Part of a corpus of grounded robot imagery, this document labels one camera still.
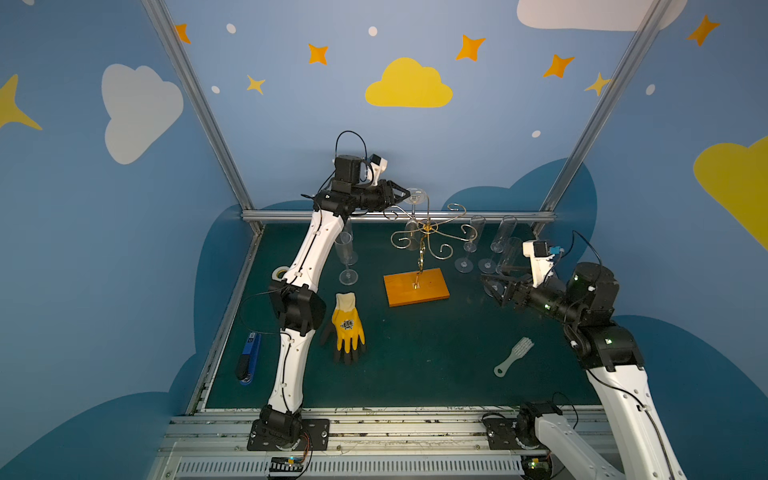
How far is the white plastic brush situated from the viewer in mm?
877

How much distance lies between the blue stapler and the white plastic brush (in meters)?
0.71

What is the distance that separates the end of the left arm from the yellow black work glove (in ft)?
1.21

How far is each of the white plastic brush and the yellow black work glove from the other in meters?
0.41

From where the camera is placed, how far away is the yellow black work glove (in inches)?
34.4

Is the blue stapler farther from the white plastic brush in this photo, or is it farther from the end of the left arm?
the white plastic brush

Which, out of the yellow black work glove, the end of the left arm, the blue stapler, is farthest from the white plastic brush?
the blue stapler

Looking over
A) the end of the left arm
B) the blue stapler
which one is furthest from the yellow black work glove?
the end of the left arm

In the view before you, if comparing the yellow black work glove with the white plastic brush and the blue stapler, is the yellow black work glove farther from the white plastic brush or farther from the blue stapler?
the white plastic brush

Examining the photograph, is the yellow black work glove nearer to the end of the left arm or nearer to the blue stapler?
the blue stapler

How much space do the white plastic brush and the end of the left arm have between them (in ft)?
1.91

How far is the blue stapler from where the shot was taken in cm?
82

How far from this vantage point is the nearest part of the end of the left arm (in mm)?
745

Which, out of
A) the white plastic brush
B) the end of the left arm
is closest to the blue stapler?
the end of the left arm

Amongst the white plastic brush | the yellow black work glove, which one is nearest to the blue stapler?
the yellow black work glove
